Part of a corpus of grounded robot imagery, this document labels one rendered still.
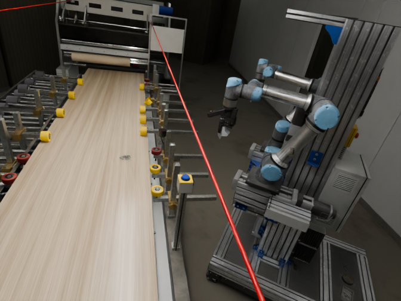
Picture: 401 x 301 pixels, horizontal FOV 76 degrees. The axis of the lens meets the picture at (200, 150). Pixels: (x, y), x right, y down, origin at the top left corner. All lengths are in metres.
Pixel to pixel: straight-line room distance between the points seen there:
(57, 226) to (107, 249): 0.31
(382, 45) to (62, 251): 1.86
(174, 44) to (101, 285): 3.44
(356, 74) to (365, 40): 0.17
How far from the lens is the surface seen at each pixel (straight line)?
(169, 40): 4.10
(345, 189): 1.88
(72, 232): 1.50
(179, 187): 1.28
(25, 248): 1.50
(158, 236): 1.81
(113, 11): 4.37
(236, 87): 1.39
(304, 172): 1.87
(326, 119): 1.40
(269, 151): 1.63
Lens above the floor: 1.99
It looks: 30 degrees down
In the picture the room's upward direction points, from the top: 10 degrees clockwise
